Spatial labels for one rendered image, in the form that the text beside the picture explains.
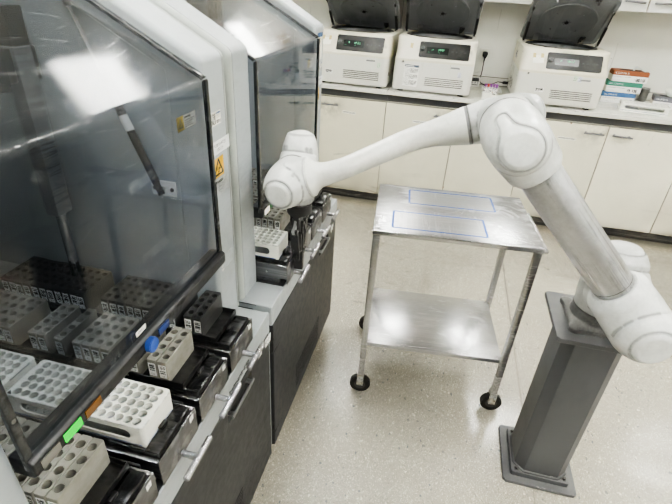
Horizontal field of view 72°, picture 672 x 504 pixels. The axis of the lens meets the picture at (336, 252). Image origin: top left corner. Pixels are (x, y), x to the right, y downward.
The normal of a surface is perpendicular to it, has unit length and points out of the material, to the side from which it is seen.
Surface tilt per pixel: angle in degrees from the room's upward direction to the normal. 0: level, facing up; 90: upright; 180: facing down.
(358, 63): 90
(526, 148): 86
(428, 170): 90
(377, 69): 90
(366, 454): 0
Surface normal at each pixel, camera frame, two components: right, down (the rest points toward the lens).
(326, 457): 0.05, -0.86
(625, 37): -0.23, 0.48
